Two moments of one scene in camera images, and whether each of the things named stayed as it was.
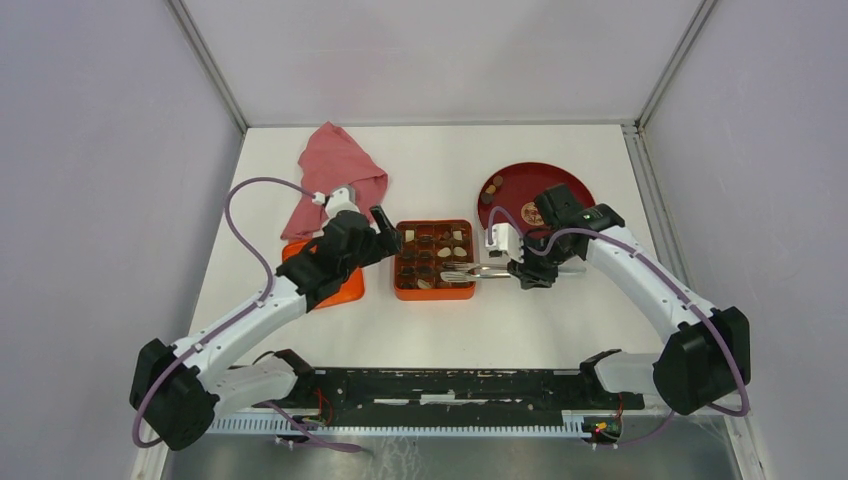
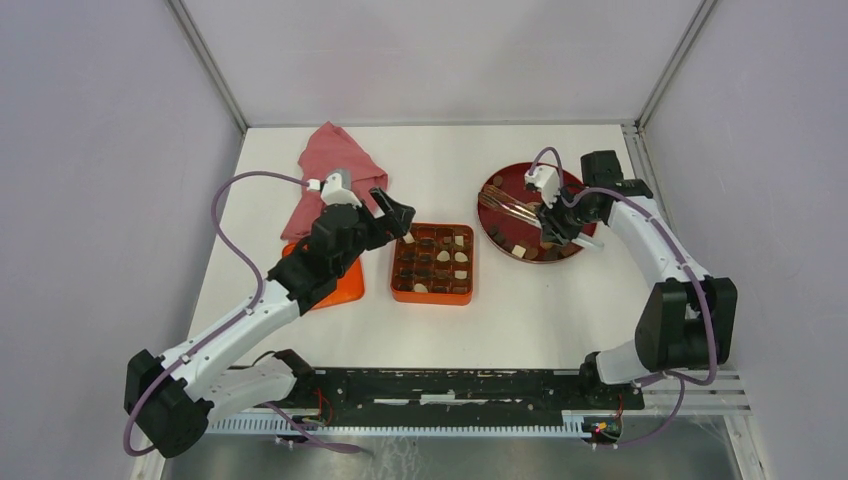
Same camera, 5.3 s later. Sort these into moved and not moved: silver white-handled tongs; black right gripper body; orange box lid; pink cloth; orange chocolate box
Moved: silver white-handled tongs; black right gripper body
Not moved: orange box lid; pink cloth; orange chocolate box
